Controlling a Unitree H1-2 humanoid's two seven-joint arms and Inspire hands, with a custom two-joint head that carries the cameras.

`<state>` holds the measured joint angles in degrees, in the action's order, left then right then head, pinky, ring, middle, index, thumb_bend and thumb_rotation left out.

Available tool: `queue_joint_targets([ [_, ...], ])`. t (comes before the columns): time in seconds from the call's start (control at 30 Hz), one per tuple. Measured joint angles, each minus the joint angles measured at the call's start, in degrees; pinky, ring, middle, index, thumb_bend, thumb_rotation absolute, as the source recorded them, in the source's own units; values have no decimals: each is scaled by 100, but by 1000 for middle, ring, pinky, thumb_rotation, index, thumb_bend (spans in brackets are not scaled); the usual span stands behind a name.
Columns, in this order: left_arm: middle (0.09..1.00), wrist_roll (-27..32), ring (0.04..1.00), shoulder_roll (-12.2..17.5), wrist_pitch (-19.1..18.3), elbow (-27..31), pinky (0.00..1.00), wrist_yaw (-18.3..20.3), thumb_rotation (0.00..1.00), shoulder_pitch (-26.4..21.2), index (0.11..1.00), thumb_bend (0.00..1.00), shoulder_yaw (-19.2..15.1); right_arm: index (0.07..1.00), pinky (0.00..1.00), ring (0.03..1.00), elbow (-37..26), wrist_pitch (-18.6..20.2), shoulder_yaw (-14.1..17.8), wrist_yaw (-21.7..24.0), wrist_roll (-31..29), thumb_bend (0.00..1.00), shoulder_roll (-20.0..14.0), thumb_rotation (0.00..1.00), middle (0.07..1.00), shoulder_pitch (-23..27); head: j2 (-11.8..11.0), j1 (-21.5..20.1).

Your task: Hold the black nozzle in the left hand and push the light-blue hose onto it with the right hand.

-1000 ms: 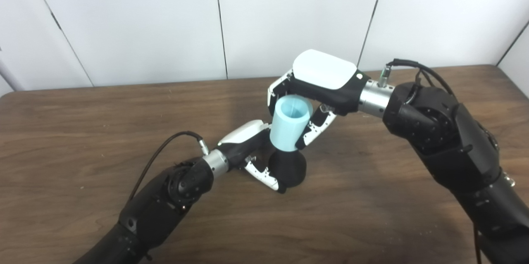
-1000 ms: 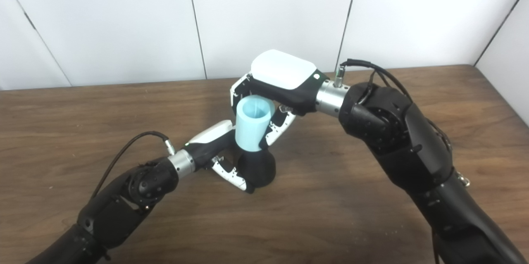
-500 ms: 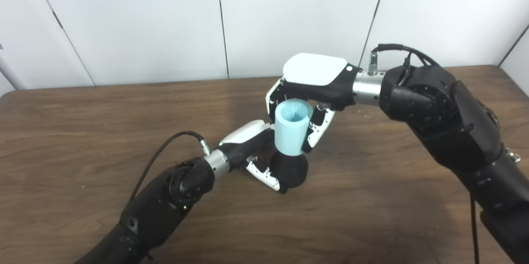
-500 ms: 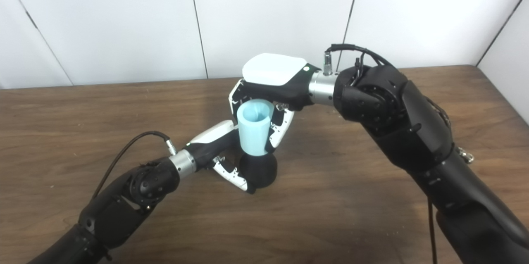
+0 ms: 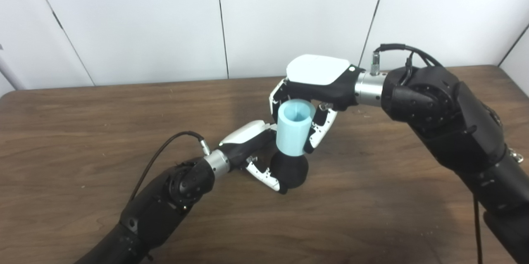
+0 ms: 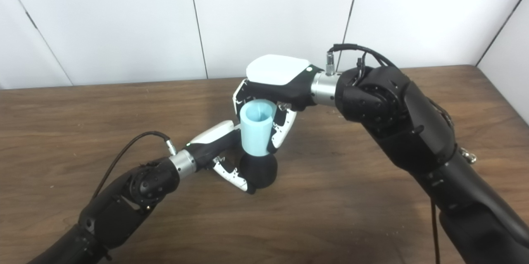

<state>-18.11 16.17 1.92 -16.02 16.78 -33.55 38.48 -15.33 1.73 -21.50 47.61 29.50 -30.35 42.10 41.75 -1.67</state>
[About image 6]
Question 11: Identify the light-blue hose piece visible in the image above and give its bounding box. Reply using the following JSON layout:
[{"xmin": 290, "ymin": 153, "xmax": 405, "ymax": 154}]
[{"xmin": 240, "ymin": 100, "xmax": 277, "ymax": 157}]

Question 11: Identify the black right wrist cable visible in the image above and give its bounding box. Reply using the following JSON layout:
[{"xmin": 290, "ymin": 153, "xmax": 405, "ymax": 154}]
[{"xmin": 326, "ymin": 43, "xmax": 441, "ymax": 264}]

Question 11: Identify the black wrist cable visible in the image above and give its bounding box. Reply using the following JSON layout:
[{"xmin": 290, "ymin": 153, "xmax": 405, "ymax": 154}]
[
  {"xmin": 92, "ymin": 131, "xmax": 178, "ymax": 199},
  {"xmin": 326, "ymin": 43, "xmax": 441, "ymax": 264}
]

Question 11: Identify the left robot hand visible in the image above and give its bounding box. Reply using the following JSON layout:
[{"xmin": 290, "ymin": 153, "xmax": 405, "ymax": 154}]
[{"xmin": 185, "ymin": 120, "xmax": 257, "ymax": 195}]

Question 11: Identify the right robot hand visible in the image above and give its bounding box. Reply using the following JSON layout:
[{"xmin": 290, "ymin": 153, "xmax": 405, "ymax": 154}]
[{"xmin": 232, "ymin": 54, "xmax": 325, "ymax": 154}]

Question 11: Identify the metal clip on arm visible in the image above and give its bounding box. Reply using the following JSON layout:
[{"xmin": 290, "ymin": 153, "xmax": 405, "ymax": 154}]
[{"xmin": 460, "ymin": 147, "xmax": 477, "ymax": 164}]

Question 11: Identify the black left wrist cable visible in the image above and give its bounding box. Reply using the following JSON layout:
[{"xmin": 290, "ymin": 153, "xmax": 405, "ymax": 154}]
[{"xmin": 92, "ymin": 131, "xmax": 178, "ymax": 199}]

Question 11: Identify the black cone nozzle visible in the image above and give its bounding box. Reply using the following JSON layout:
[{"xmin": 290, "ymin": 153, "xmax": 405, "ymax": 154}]
[{"xmin": 240, "ymin": 153, "xmax": 278, "ymax": 190}]

